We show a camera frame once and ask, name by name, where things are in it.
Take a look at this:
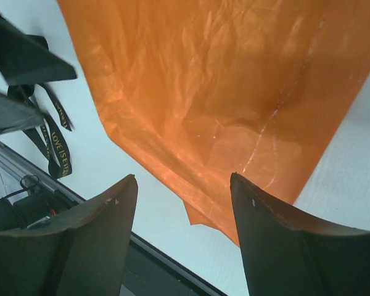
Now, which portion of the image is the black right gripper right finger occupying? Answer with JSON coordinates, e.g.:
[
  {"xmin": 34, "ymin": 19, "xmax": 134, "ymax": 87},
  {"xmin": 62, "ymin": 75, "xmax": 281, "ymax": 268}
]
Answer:
[{"xmin": 230, "ymin": 173, "xmax": 370, "ymax": 295}]

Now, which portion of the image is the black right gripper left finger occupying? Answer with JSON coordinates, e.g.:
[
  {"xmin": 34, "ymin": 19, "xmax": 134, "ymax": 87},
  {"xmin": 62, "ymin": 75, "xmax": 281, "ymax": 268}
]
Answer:
[{"xmin": 0, "ymin": 175, "xmax": 138, "ymax": 295}]

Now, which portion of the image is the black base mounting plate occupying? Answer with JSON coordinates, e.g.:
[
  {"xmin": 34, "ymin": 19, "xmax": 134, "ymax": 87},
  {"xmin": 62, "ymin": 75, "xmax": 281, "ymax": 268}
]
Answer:
[{"xmin": 0, "ymin": 142, "xmax": 221, "ymax": 295}]

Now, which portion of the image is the orange wrapping paper sheet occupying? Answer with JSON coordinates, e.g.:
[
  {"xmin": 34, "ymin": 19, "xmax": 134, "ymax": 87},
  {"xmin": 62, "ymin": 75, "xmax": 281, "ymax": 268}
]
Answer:
[{"xmin": 59, "ymin": 1, "xmax": 370, "ymax": 243}]

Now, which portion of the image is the black ribbon with gold text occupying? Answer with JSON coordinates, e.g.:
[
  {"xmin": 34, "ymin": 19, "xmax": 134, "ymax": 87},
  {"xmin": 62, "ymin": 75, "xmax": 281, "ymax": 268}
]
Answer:
[{"xmin": 7, "ymin": 84, "xmax": 72, "ymax": 179}]

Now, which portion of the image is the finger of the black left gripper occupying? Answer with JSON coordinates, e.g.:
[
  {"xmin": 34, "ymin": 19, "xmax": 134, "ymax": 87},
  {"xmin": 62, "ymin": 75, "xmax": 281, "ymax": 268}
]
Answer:
[
  {"xmin": 0, "ymin": 93, "xmax": 43, "ymax": 134},
  {"xmin": 0, "ymin": 14, "xmax": 77, "ymax": 86}
]

